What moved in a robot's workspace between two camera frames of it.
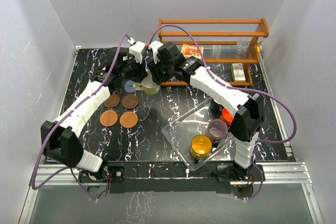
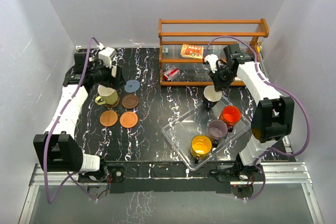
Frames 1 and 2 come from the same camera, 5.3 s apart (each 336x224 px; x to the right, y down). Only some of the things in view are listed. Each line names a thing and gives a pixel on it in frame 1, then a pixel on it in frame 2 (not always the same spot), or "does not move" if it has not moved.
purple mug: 216,129 does not move
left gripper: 142,73 -> 117,82
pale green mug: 149,88 -> 107,95
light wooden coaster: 128,119 does not move
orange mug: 227,116 does not move
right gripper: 157,76 -> 218,85
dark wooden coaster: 112,101 does not move
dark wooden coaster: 130,101 does not move
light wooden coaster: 108,118 does not move
